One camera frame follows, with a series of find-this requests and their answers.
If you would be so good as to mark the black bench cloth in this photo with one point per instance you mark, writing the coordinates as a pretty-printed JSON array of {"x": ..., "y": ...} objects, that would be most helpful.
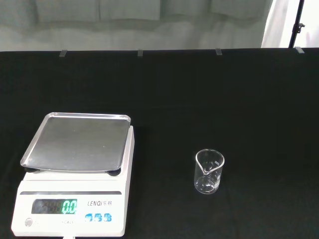
[{"x": 174, "y": 104}]

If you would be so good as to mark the clear cloth clip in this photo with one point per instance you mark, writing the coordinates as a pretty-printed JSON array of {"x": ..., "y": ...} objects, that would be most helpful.
[
  {"x": 140, "y": 53},
  {"x": 218, "y": 51},
  {"x": 63, "y": 53},
  {"x": 299, "y": 49}
]

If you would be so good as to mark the white electronic balance, steel pan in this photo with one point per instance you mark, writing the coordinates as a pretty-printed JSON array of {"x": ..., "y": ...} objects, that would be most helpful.
[{"x": 74, "y": 139}]

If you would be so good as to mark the black tripod stand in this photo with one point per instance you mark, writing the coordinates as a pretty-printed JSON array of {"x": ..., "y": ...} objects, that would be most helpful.
[{"x": 296, "y": 25}]

